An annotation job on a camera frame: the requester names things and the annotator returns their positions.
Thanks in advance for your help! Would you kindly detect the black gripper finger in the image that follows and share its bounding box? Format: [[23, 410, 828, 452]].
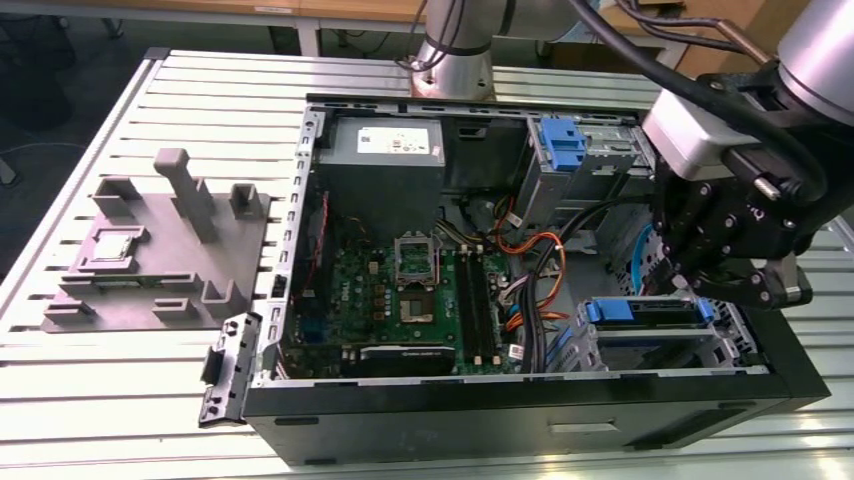
[[650, 199, 702, 292], [693, 254, 814, 312]]

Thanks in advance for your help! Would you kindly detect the hard disk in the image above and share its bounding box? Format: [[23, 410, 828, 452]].
[[551, 296, 715, 370]]

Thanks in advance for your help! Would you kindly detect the silver disk bay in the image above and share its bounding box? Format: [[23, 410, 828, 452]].
[[574, 294, 767, 374]]

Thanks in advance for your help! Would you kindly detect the silver drive cage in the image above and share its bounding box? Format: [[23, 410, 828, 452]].
[[523, 115, 659, 231]]

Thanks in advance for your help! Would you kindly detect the blue plastic drive carrier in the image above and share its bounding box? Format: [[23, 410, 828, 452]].
[[541, 118, 589, 172]]

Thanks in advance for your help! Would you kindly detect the black RAM slot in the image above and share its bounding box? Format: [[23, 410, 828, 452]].
[[465, 243, 493, 366], [483, 243, 509, 366], [474, 243, 501, 366], [455, 243, 483, 366]]

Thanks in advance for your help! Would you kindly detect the brown wooden cabinet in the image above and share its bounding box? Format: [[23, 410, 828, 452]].
[[686, 0, 813, 76]]

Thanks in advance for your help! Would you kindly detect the CPU socket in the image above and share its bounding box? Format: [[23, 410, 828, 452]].
[[398, 293, 445, 327]]

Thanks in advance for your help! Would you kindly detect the metal socket cover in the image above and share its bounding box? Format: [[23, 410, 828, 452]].
[[394, 230, 445, 292]]

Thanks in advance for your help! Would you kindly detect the silver power supply unit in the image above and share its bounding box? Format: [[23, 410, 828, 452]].
[[311, 116, 447, 246]]

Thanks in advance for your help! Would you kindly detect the black graphics card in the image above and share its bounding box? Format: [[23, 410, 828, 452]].
[[343, 342, 459, 379]]

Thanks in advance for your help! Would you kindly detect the black PC case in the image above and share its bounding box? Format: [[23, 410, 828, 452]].
[[199, 91, 833, 464]]

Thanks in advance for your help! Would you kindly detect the green motherboard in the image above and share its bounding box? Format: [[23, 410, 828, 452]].
[[292, 227, 529, 376]]

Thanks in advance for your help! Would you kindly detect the grey expansion card retainer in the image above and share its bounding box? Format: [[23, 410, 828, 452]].
[[198, 310, 263, 429]]

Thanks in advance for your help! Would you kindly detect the grey parts rack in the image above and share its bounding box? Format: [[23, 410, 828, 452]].
[[36, 147, 275, 336]]

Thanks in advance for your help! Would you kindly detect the green RAM stick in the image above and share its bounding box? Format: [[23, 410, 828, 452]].
[[91, 280, 163, 292]]

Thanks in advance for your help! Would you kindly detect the silver CPU chip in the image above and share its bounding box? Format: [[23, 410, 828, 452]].
[[88, 237, 134, 262]]

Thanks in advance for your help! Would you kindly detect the orange red wire bundle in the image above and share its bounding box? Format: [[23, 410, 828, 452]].
[[494, 197, 570, 334]]

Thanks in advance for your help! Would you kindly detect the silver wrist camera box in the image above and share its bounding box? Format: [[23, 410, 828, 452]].
[[642, 91, 757, 180]]

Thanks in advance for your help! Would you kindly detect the thick black cable bundle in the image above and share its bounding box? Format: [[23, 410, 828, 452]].
[[517, 193, 659, 374]]

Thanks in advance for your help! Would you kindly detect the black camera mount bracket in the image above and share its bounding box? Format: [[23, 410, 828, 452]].
[[695, 58, 803, 127]]

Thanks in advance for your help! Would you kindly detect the yellow black wire bundle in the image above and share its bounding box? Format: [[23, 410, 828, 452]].
[[437, 218, 486, 247]]

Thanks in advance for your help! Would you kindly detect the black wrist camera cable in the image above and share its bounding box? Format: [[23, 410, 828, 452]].
[[566, 0, 833, 204]]

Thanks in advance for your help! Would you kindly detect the red twisted fan wire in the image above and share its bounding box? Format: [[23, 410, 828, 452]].
[[300, 192, 332, 297]]

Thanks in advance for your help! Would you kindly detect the wooden desk white frame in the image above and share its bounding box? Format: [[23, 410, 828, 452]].
[[126, 0, 693, 71]]

